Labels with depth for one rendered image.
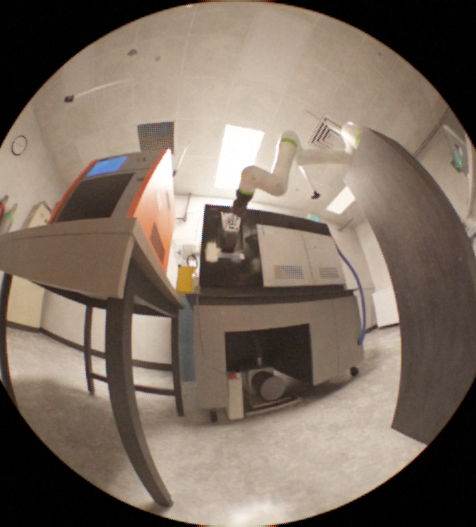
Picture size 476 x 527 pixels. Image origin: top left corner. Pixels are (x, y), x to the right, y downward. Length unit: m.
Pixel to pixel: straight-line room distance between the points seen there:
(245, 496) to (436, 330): 0.70
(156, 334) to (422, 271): 2.24
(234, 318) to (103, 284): 0.68
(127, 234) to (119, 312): 0.13
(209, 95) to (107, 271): 2.18
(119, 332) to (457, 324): 0.75
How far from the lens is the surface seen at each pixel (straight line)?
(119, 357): 0.30
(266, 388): 1.06
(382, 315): 3.67
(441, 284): 0.56
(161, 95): 2.38
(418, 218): 0.59
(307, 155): 1.11
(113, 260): 0.23
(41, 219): 3.33
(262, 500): 0.63
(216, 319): 0.79
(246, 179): 0.73
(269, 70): 2.29
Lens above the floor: 0.56
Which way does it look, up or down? 24 degrees up
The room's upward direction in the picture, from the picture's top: 3 degrees counter-clockwise
